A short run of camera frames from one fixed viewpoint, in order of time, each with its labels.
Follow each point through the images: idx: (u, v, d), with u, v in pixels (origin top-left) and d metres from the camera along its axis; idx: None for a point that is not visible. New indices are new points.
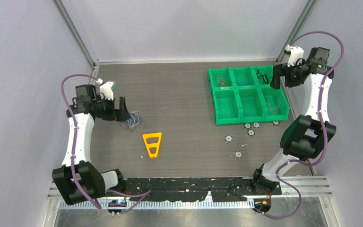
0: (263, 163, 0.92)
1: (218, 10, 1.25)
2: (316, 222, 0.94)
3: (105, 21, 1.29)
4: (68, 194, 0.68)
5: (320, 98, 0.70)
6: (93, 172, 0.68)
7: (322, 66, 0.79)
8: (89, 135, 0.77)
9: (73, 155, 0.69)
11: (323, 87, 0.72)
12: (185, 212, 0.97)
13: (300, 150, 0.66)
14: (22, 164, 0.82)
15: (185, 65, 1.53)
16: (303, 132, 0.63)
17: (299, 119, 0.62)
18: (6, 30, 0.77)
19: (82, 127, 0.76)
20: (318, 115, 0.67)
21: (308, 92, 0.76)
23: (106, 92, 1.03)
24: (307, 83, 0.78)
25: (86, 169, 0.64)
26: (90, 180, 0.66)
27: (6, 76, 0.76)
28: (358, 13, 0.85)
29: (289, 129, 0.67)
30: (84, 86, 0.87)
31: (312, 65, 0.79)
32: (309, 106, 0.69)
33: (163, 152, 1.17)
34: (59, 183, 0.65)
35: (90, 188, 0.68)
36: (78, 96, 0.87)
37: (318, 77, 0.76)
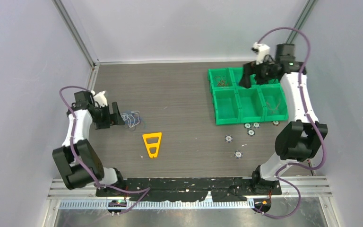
0: (261, 166, 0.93)
1: (217, 10, 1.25)
2: (316, 222, 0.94)
3: (105, 22, 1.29)
4: (66, 174, 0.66)
5: (302, 98, 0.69)
6: (92, 150, 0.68)
7: (293, 63, 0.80)
8: (87, 126, 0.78)
9: (73, 136, 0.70)
11: (302, 86, 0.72)
12: (185, 212, 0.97)
13: (298, 153, 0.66)
14: (22, 164, 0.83)
15: (185, 65, 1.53)
16: (298, 136, 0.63)
17: (291, 125, 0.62)
18: (6, 31, 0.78)
19: (82, 118, 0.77)
20: (306, 117, 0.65)
21: (288, 93, 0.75)
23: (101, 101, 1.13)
24: (285, 84, 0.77)
25: (84, 144, 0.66)
26: (89, 155, 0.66)
27: (6, 77, 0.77)
28: (358, 12, 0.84)
29: (282, 136, 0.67)
30: (82, 91, 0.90)
31: (284, 63, 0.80)
32: (296, 109, 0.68)
33: (163, 152, 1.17)
34: (58, 161, 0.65)
35: (89, 164, 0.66)
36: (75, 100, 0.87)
37: (294, 76, 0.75)
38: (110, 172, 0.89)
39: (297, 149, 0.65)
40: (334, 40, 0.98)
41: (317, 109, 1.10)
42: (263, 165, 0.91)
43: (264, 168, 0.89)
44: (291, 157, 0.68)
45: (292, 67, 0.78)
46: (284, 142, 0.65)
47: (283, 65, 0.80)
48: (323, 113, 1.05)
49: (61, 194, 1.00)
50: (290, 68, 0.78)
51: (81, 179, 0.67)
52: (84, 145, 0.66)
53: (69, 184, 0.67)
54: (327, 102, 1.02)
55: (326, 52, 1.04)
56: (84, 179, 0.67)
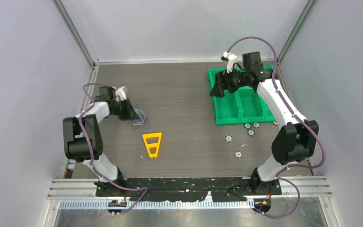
0: (259, 170, 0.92)
1: (217, 10, 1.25)
2: (316, 222, 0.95)
3: (105, 22, 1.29)
4: (68, 142, 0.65)
5: (284, 101, 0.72)
6: (97, 126, 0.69)
7: (263, 71, 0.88)
8: (100, 113, 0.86)
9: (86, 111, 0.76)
11: (279, 90, 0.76)
12: (185, 212, 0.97)
13: (298, 155, 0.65)
14: (22, 164, 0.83)
15: (185, 65, 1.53)
16: (294, 139, 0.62)
17: (285, 129, 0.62)
18: (6, 31, 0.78)
19: (99, 105, 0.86)
20: (295, 117, 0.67)
21: (269, 99, 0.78)
23: (122, 96, 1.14)
24: (264, 93, 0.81)
25: (92, 117, 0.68)
26: (93, 128, 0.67)
27: (6, 77, 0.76)
28: (358, 12, 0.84)
29: (279, 142, 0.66)
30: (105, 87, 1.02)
31: (256, 74, 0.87)
32: (282, 113, 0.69)
33: (163, 152, 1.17)
34: (64, 127, 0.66)
35: (91, 135, 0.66)
36: (99, 94, 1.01)
37: (269, 83, 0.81)
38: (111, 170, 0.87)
39: (295, 151, 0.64)
40: (334, 40, 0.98)
41: (317, 109, 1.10)
42: (261, 168, 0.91)
43: (263, 171, 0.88)
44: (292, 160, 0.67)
45: (264, 76, 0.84)
46: (283, 147, 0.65)
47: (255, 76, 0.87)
48: (323, 113, 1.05)
49: (61, 193, 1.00)
50: (263, 76, 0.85)
51: (79, 152, 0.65)
52: (92, 117, 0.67)
53: (68, 153, 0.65)
54: (327, 103, 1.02)
55: (325, 52, 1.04)
56: (82, 152, 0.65)
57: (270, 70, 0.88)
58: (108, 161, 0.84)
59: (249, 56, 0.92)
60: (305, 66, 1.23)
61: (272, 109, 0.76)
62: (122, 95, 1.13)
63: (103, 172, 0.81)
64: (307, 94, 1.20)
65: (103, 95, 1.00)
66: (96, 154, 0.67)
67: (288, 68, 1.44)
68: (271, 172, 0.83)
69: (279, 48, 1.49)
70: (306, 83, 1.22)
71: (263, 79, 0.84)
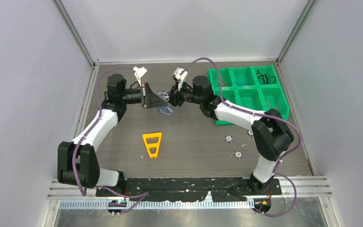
0: (254, 174, 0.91)
1: (218, 11, 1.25)
2: (316, 222, 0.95)
3: (105, 21, 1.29)
4: (62, 170, 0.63)
5: (240, 109, 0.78)
6: (93, 161, 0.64)
7: (213, 100, 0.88)
8: (106, 128, 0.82)
9: (84, 136, 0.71)
11: (232, 105, 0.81)
12: (185, 212, 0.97)
13: (283, 143, 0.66)
14: (23, 164, 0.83)
15: (185, 65, 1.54)
16: (267, 130, 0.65)
17: (256, 127, 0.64)
18: (6, 31, 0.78)
19: (105, 120, 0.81)
20: (256, 115, 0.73)
21: (229, 117, 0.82)
23: (140, 79, 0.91)
24: (223, 115, 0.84)
25: (88, 151, 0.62)
26: (86, 164, 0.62)
27: (6, 77, 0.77)
28: (358, 12, 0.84)
29: (260, 143, 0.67)
30: (118, 80, 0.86)
31: (208, 106, 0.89)
32: (245, 117, 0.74)
33: (163, 152, 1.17)
34: (59, 154, 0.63)
35: (83, 172, 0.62)
36: (109, 92, 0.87)
37: (221, 106, 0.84)
38: (112, 174, 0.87)
39: (279, 141, 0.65)
40: (334, 41, 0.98)
41: (317, 109, 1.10)
42: (256, 171, 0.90)
43: (260, 174, 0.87)
44: (281, 152, 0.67)
45: (215, 104, 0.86)
46: (264, 144, 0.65)
47: (208, 108, 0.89)
48: (323, 113, 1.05)
49: (61, 193, 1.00)
50: (214, 106, 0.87)
51: (71, 179, 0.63)
52: (88, 150, 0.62)
53: (61, 179, 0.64)
54: (327, 103, 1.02)
55: (325, 52, 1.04)
56: (73, 181, 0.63)
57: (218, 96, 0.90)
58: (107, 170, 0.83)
59: (201, 84, 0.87)
60: (305, 67, 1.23)
61: (237, 122, 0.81)
62: (138, 79, 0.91)
63: (101, 183, 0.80)
64: (307, 95, 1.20)
65: (112, 94, 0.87)
66: (87, 187, 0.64)
67: (288, 68, 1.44)
68: (267, 171, 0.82)
69: (279, 48, 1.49)
70: (306, 83, 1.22)
71: (215, 106, 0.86)
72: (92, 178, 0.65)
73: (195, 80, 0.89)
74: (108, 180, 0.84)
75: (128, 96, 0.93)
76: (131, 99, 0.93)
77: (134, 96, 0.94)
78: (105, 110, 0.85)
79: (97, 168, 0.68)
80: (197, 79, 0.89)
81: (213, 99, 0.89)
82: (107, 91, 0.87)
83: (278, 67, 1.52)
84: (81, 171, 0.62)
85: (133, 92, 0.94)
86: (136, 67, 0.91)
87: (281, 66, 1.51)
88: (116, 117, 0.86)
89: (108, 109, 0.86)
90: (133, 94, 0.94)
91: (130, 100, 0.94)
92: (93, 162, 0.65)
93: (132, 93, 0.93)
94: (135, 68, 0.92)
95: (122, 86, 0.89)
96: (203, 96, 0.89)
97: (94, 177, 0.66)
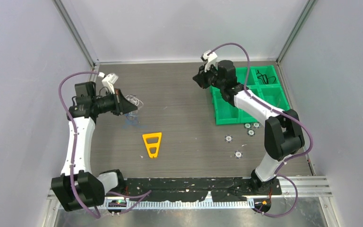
0: (257, 171, 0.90)
1: (217, 11, 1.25)
2: (316, 222, 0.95)
3: (105, 21, 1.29)
4: (67, 202, 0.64)
5: (259, 101, 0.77)
6: (93, 182, 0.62)
7: (235, 86, 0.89)
8: (89, 140, 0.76)
9: (73, 163, 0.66)
11: (253, 95, 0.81)
12: (185, 212, 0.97)
13: (291, 146, 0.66)
14: (23, 163, 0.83)
15: (185, 65, 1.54)
16: (280, 130, 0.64)
17: (270, 122, 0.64)
18: (6, 30, 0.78)
19: (83, 132, 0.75)
20: (274, 111, 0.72)
21: (247, 108, 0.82)
23: (111, 87, 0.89)
24: (242, 104, 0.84)
25: (85, 178, 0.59)
26: (88, 190, 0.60)
27: (6, 76, 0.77)
28: (358, 12, 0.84)
29: (269, 139, 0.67)
30: (84, 84, 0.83)
31: (228, 91, 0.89)
32: (262, 111, 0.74)
33: (163, 152, 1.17)
34: (56, 192, 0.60)
35: (88, 197, 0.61)
36: (78, 95, 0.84)
37: (242, 94, 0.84)
38: (112, 178, 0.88)
39: (287, 143, 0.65)
40: (334, 41, 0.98)
41: (317, 109, 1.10)
42: (258, 169, 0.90)
43: (261, 172, 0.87)
44: (286, 155, 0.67)
45: (237, 91, 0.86)
46: (273, 143, 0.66)
47: (228, 93, 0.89)
48: (323, 113, 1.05)
49: None
50: (235, 91, 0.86)
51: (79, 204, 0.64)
52: (86, 177, 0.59)
53: (68, 206, 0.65)
54: (327, 103, 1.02)
55: (325, 52, 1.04)
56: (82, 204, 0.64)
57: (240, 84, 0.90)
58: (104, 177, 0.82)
59: (225, 67, 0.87)
60: (305, 67, 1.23)
61: (253, 114, 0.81)
62: (110, 86, 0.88)
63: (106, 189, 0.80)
64: (307, 95, 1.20)
65: (82, 96, 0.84)
66: (98, 205, 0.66)
67: (288, 68, 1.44)
68: (270, 171, 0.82)
69: (279, 48, 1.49)
70: (306, 83, 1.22)
71: (236, 92, 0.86)
72: (99, 195, 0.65)
73: (223, 63, 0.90)
74: (109, 186, 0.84)
75: (100, 103, 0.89)
76: (104, 106, 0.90)
77: (107, 103, 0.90)
78: (78, 119, 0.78)
79: (99, 182, 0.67)
80: (225, 62, 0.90)
81: (236, 84, 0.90)
82: (76, 95, 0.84)
83: (278, 67, 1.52)
84: (85, 197, 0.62)
85: (104, 100, 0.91)
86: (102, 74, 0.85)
87: (281, 66, 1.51)
88: (92, 123, 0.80)
89: (78, 115, 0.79)
90: (106, 101, 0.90)
91: (102, 108, 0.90)
92: (95, 182, 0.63)
93: (104, 100, 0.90)
94: (102, 74, 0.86)
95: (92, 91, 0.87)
96: (225, 80, 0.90)
97: (100, 191, 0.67)
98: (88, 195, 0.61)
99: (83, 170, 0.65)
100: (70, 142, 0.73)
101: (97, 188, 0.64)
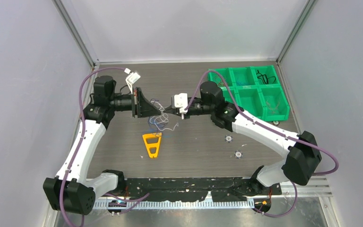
0: (258, 177, 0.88)
1: (218, 10, 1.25)
2: (316, 222, 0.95)
3: (105, 21, 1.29)
4: (55, 204, 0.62)
5: (268, 128, 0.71)
6: (84, 190, 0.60)
7: (227, 109, 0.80)
8: (92, 147, 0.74)
9: (69, 169, 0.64)
11: (256, 120, 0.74)
12: (185, 212, 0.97)
13: (313, 167, 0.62)
14: (24, 163, 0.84)
15: (185, 65, 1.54)
16: (304, 159, 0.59)
17: (294, 157, 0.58)
18: (6, 31, 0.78)
19: (90, 137, 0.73)
20: (289, 139, 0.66)
21: (251, 134, 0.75)
23: (131, 86, 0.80)
24: (241, 129, 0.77)
25: (75, 187, 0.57)
26: (76, 199, 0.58)
27: (6, 76, 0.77)
28: (358, 13, 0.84)
29: (290, 170, 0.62)
30: (104, 84, 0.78)
31: (222, 117, 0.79)
32: (275, 140, 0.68)
33: (163, 152, 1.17)
34: (46, 192, 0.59)
35: (74, 205, 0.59)
36: (95, 94, 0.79)
37: (241, 119, 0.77)
38: (110, 181, 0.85)
39: (310, 167, 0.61)
40: (334, 41, 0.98)
41: (317, 109, 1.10)
42: (259, 175, 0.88)
43: (265, 179, 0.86)
44: (312, 175, 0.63)
45: (231, 114, 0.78)
46: (298, 174, 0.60)
47: (222, 119, 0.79)
48: (323, 114, 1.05)
49: None
50: (231, 115, 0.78)
51: (66, 208, 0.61)
52: (76, 187, 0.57)
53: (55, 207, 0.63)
54: (327, 103, 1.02)
55: (325, 52, 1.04)
56: (69, 210, 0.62)
57: (229, 102, 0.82)
58: (104, 179, 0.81)
59: (212, 92, 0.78)
60: (305, 67, 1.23)
61: (261, 140, 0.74)
62: (129, 85, 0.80)
63: (103, 191, 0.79)
64: (307, 95, 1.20)
65: (99, 96, 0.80)
66: (84, 214, 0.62)
67: (288, 68, 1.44)
68: (277, 179, 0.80)
69: (279, 48, 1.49)
70: (306, 84, 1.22)
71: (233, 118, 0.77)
72: (88, 204, 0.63)
73: (204, 88, 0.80)
74: (106, 189, 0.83)
75: (117, 102, 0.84)
76: (121, 105, 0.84)
77: (124, 103, 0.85)
78: (90, 121, 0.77)
79: (92, 191, 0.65)
80: (206, 86, 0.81)
81: (226, 107, 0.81)
82: (94, 93, 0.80)
83: (278, 67, 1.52)
84: (72, 205, 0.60)
85: (122, 98, 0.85)
86: (129, 70, 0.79)
87: (281, 66, 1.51)
88: (102, 128, 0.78)
89: (92, 117, 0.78)
90: (123, 100, 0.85)
91: (118, 106, 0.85)
92: (86, 192, 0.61)
93: (121, 99, 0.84)
94: (126, 71, 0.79)
95: (111, 89, 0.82)
96: (214, 105, 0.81)
97: (90, 200, 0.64)
98: (74, 202, 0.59)
99: (76, 178, 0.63)
100: (74, 144, 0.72)
101: (86, 197, 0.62)
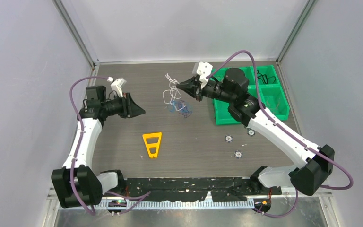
0: (259, 177, 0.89)
1: (218, 11, 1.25)
2: (316, 222, 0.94)
3: (105, 21, 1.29)
4: (64, 196, 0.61)
5: (288, 134, 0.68)
6: (93, 178, 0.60)
7: (247, 102, 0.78)
8: (93, 140, 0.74)
9: (75, 158, 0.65)
11: (277, 122, 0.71)
12: (185, 212, 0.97)
13: (321, 180, 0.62)
14: (24, 163, 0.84)
15: (185, 65, 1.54)
16: (319, 172, 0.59)
17: (310, 169, 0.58)
18: (6, 31, 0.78)
19: (89, 131, 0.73)
20: (309, 150, 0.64)
21: (268, 134, 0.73)
23: (120, 91, 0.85)
24: (257, 126, 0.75)
25: (85, 172, 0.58)
26: (87, 187, 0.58)
27: (6, 77, 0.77)
28: (358, 13, 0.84)
29: (298, 179, 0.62)
30: (95, 88, 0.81)
31: (241, 109, 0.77)
32: (294, 148, 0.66)
33: (162, 152, 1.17)
34: (55, 185, 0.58)
35: (86, 194, 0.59)
36: (88, 98, 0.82)
37: (262, 117, 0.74)
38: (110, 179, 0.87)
39: (319, 180, 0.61)
40: (334, 41, 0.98)
41: (317, 109, 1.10)
42: (262, 174, 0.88)
43: (266, 179, 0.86)
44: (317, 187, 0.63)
45: (251, 108, 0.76)
46: (307, 185, 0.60)
47: (240, 111, 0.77)
48: (324, 114, 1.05)
49: None
50: (250, 110, 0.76)
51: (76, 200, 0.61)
52: (86, 172, 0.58)
53: (64, 202, 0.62)
54: (327, 103, 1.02)
55: (325, 52, 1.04)
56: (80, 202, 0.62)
57: (252, 96, 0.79)
58: (104, 177, 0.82)
59: (237, 82, 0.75)
60: (305, 67, 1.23)
61: (276, 143, 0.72)
62: (118, 90, 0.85)
63: (104, 188, 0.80)
64: (307, 95, 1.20)
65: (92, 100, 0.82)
66: (95, 203, 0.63)
67: (288, 68, 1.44)
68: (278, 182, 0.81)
69: (279, 49, 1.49)
70: (306, 84, 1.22)
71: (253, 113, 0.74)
72: (98, 193, 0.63)
73: (230, 75, 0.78)
74: (108, 187, 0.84)
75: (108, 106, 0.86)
76: (112, 109, 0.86)
77: (116, 106, 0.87)
78: (86, 119, 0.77)
79: (99, 183, 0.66)
80: (232, 74, 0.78)
81: (246, 100, 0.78)
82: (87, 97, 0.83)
83: (278, 67, 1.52)
84: (83, 194, 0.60)
85: (113, 102, 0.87)
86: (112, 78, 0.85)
87: (281, 66, 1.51)
88: (99, 125, 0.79)
89: (88, 117, 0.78)
90: (115, 104, 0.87)
91: (111, 110, 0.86)
92: (95, 181, 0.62)
93: (113, 103, 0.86)
94: (110, 78, 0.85)
95: (102, 94, 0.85)
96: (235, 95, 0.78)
97: (99, 192, 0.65)
98: (86, 190, 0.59)
99: (84, 164, 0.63)
100: (75, 140, 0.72)
101: (96, 187, 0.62)
